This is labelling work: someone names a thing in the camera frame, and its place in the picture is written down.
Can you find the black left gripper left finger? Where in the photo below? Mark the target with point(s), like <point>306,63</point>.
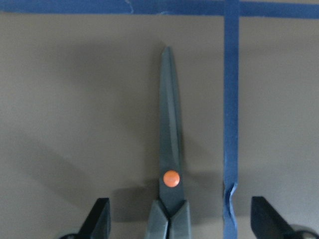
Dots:
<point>97,225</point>

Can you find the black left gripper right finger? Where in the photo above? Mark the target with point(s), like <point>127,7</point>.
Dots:
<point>267,223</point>

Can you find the grey orange scissors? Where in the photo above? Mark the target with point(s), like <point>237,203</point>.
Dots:
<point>169,216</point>

